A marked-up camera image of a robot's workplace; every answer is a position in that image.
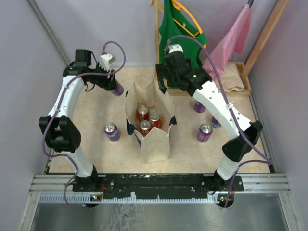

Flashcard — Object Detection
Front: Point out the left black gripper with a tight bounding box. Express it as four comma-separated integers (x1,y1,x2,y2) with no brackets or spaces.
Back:
88,62,118,91

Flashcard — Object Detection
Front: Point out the purple fanta can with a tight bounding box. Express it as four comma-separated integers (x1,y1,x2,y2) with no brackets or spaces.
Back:
194,101,206,113
196,123,213,143
211,116,221,128
104,123,120,142
111,81,124,96

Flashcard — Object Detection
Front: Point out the red Coke can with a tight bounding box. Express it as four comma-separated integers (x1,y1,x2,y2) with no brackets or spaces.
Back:
136,105,150,122
149,112,162,129
139,120,152,137

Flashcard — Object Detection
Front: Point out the beige canvas tote bag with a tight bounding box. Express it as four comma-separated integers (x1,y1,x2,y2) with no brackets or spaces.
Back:
124,80,176,164

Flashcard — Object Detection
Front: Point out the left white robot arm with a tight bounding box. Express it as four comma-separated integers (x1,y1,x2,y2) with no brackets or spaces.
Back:
38,49,117,191

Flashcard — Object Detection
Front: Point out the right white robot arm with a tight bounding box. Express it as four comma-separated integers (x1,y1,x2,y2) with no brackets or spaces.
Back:
156,51,263,191

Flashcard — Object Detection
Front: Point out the green tank top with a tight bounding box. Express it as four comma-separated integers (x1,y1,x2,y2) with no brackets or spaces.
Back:
159,0,207,68

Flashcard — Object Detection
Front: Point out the yellow clothes hanger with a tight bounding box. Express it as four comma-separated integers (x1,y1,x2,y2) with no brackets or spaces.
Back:
158,0,208,47

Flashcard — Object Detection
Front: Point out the folded beige cloth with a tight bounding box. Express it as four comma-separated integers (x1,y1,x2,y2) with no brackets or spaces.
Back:
220,63,244,92

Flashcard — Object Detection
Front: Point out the pink shirt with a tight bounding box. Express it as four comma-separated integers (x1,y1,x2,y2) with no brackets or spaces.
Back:
203,4,252,81

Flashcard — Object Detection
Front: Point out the wooden clothes rack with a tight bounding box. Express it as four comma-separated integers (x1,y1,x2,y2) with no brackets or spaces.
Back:
151,0,289,96

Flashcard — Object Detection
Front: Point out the grey clothes hanger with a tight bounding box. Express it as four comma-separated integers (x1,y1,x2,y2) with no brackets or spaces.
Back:
247,0,254,8

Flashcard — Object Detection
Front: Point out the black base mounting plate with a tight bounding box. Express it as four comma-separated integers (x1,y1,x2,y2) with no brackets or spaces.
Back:
72,173,244,199

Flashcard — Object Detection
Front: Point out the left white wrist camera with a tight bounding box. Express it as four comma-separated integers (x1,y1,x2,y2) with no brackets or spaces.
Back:
99,53,116,71

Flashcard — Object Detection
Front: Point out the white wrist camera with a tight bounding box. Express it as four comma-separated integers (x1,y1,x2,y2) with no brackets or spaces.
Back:
99,53,116,71
168,44,183,54

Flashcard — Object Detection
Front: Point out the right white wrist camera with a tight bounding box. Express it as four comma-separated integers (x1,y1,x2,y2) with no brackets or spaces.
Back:
168,44,183,54

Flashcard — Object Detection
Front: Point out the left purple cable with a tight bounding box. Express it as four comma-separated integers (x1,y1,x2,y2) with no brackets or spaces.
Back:
41,41,127,209

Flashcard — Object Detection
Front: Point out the purple cable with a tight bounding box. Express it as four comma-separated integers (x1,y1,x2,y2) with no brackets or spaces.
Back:
164,35,273,208
41,41,127,209

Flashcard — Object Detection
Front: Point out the aluminium frame rail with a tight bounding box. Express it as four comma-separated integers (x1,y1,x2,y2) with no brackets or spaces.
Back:
29,173,291,208

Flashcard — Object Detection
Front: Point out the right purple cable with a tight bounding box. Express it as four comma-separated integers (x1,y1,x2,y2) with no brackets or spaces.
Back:
164,35,273,208

